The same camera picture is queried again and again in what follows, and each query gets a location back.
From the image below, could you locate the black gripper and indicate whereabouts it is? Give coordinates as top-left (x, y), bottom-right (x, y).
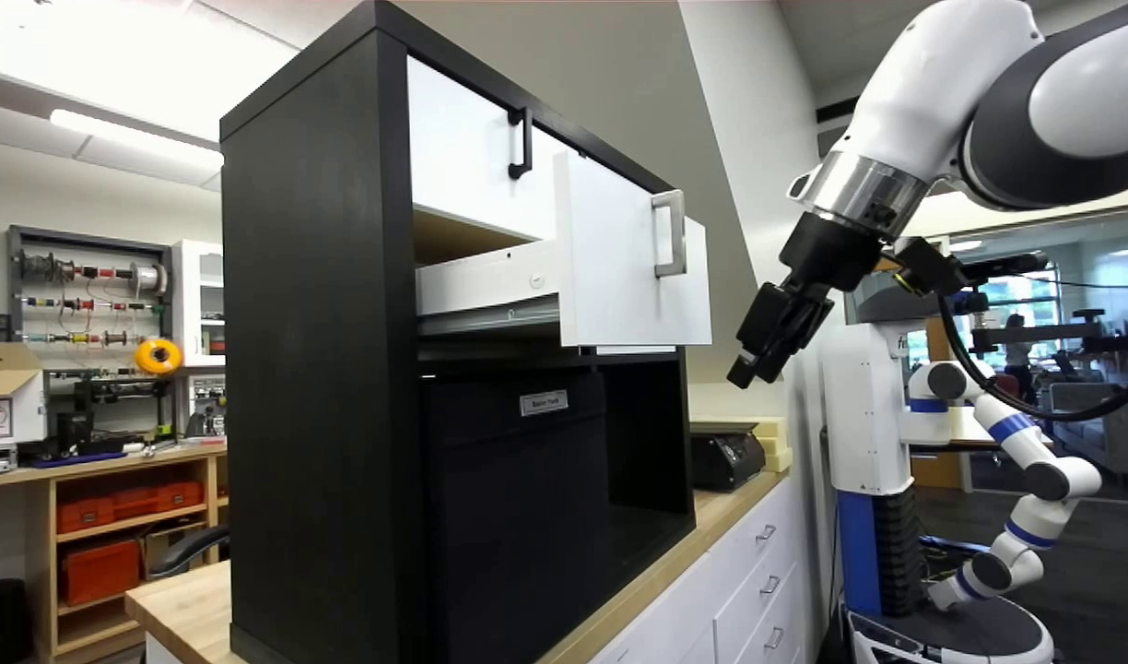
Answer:
top-left (721, 278), bottom-right (839, 396)

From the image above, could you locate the white drawer with silver handle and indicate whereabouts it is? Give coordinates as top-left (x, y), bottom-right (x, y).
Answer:
top-left (414, 151), bottom-right (714, 354)

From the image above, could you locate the black device on counter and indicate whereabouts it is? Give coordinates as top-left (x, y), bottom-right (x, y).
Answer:
top-left (688, 422), bottom-right (767, 494)

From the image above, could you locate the white and blue mobile robot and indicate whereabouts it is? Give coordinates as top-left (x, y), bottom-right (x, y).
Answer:
top-left (818, 322), bottom-right (1107, 664)

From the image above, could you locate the white counter cabinet wooden top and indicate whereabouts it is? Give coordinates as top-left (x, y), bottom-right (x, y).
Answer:
top-left (125, 466), bottom-right (828, 664)

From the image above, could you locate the black fabric storage bin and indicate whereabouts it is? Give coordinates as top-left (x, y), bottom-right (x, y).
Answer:
top-left (418, 365), bottom-right (614, 664)

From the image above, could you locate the black cube shelf cabinet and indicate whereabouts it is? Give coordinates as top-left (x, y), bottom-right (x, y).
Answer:
top-left (216, 0), bottom-right (699, 664)

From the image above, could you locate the yellow spool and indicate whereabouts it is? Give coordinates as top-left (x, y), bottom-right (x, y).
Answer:
top-left (133, 337), bottom-right (188, 381)

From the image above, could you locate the row of small red bins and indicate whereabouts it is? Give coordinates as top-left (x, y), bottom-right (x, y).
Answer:
top-left (57, 481), bottom-right (207, 536)

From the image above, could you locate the grey tool pegboard rack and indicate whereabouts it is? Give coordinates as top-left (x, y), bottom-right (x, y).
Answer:
top-left (3, 221), bottom-right (182, 461)

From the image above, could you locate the large red bin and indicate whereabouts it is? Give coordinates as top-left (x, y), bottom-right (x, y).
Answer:
top-left (58, 536), bottom-right (146, 610)

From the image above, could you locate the wooden workbench shelf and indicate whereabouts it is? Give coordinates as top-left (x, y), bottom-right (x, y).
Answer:
top-left (0, 439), bottom-right (231, 664)

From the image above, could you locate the cardboard box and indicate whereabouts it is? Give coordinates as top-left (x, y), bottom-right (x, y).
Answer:
top-left (0, 344), bottom-right (47, 455)

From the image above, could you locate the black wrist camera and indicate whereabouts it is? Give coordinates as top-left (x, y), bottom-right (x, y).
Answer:
top-left (888, 236), bottom-right (970, 300)

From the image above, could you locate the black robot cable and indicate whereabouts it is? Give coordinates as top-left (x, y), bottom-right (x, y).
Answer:
top-left (936, 289), bottom-right (1128, 427)

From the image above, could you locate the white drawer with black handle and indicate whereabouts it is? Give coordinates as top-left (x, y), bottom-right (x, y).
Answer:
top-left (404, 52), bottom-right (573, 245)

